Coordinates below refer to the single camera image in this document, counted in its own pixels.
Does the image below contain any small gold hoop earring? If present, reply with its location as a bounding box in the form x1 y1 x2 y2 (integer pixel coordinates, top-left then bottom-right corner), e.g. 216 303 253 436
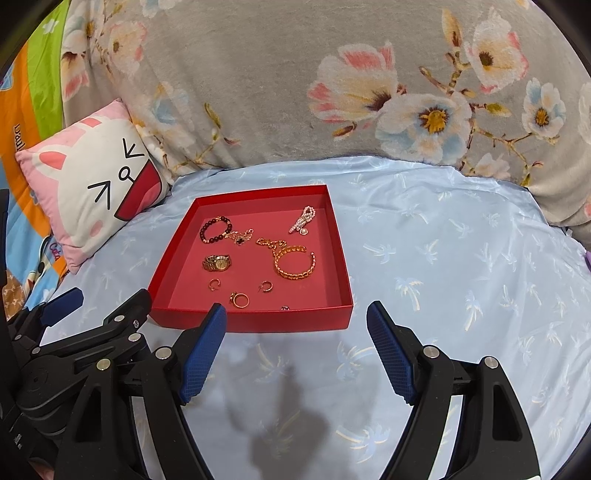
207 278 221 292

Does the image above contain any gold wrist watch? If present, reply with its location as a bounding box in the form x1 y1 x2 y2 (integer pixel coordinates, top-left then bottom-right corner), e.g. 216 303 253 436
202 255 232 272

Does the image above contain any black bead bracelet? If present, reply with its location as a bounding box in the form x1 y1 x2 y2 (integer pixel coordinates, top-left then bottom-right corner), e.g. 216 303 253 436
198 215 233 245

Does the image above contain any gold chain clover bracelet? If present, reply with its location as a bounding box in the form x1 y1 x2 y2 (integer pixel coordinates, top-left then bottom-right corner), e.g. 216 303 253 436
227 227 256 248

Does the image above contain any gold braided bangle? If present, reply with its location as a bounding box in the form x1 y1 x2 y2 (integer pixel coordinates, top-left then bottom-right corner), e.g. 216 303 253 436
273 246 317 281

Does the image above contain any pink white bunny pillow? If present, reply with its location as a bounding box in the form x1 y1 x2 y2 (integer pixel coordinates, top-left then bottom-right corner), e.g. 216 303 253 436
16 99 168 274

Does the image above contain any red cardboard tray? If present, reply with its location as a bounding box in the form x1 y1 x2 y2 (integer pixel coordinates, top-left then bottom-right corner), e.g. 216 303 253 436
148 185 353 333

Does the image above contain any colourful cartoon bedsheet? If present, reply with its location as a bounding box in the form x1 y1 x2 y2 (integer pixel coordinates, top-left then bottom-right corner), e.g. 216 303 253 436
0 0 70 319

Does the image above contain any grey floral blanket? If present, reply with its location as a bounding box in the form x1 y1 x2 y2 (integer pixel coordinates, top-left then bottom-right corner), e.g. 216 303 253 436
61 1 590 243

